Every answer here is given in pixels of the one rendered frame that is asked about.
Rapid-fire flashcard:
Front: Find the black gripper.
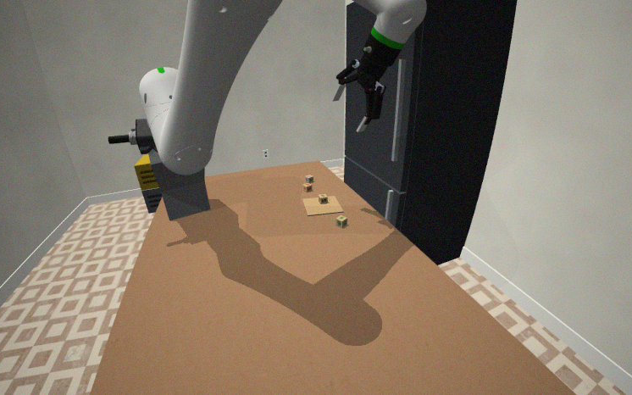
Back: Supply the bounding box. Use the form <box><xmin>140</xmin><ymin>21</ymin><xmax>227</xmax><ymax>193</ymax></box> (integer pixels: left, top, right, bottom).
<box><xmin>332</xmin><ymin>54</ymin><xmax>388</xmax><ymax>132</ymax></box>

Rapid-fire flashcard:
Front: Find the beige flat mat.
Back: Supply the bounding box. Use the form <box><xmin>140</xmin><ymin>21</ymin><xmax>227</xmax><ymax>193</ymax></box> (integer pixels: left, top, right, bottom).
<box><xmin>303</xmin><ymin>196</ymin><xmax>343</xmax><ymax>216</ymax></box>

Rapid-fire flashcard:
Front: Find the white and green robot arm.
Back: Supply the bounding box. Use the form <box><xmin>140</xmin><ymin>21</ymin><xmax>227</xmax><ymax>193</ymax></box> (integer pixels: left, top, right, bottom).
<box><xmin>108</xmin><ymin>0</ymin><xmax>427</xmax><ymax>175</ymax></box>

